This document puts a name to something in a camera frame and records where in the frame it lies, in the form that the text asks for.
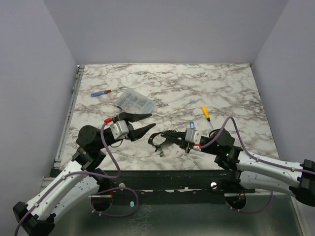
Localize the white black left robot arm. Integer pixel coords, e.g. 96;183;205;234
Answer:
13;112;155;236

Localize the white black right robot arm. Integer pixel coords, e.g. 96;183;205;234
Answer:
161;129;315;207

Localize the clear plastic screw organizer box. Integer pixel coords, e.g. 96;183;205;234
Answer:
114;88;156;114

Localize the green key tag key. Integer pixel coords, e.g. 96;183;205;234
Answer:
155;145;164;157

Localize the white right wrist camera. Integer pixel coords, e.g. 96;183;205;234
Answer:
185;128;201;144

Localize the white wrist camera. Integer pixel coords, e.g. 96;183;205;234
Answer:
109;120;129;140
185;128;201;144

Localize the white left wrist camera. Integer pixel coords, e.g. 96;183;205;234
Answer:
109;120;129;140

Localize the yellow handled screwdriver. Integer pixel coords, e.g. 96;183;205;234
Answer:
201;106;213;129

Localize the blue red handled screwdriver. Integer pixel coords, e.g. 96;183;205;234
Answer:
90;87;124;97

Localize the black front mounting rail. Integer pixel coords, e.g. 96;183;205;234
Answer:
91;170;255;208

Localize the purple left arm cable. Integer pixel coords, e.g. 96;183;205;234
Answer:
14;119;124;236

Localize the aluminium table edge rail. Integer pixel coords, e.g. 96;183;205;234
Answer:
53;65;85;169

